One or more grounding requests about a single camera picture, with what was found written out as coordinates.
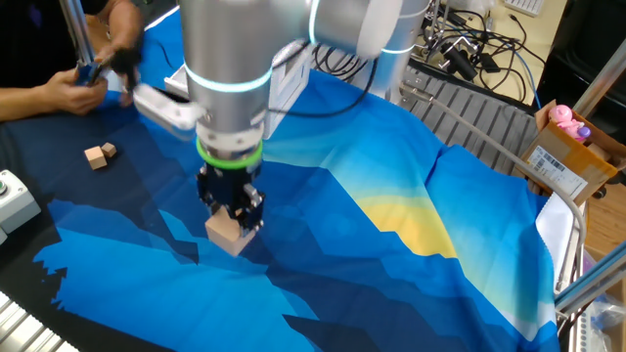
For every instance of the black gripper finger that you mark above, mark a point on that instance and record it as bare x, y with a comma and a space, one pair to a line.
253, 207
208, 205

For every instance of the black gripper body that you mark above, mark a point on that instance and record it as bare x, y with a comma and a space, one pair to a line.
227, 183

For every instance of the large wooden cube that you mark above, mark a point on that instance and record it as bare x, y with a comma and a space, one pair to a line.
227, 239

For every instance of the dark smartphone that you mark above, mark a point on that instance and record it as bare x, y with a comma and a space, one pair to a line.
88, 73

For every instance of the person's right forearm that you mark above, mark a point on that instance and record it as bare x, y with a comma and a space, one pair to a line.
19, 103

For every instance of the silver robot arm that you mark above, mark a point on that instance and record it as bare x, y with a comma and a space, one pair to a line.
225, 49

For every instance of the white drawer cabinet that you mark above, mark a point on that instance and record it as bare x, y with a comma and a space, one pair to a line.
288, 83

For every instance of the person's left hand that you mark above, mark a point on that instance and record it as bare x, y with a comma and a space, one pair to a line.
129, 63

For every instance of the person's right hand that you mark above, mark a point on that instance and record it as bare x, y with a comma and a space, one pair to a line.
73, 95

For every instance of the blue printed tablecloth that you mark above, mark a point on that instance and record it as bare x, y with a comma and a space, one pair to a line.
342, 274

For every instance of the small wooden cube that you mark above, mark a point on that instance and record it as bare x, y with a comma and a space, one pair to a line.
109, 149

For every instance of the medium wooden cube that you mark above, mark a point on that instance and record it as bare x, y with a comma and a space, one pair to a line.
96, 158

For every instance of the grey green-button box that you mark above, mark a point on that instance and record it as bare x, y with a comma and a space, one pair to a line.
17, 205

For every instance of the person in black shirt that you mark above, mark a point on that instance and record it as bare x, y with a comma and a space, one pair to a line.
29, 39

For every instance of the labelled open cardboard box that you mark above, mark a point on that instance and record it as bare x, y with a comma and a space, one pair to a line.
569, 156

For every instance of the pink plastic toy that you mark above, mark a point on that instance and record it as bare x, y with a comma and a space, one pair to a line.
562, 117

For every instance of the white keyboard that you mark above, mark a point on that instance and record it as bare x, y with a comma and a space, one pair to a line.
525, 6

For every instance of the small purple toy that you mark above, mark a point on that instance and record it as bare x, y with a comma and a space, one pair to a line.
584, 132

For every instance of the blue-edged aluminium beam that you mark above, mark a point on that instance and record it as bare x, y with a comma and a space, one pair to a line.
592, 283

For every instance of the clear plastic bag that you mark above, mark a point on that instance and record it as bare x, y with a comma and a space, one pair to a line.
609, 318

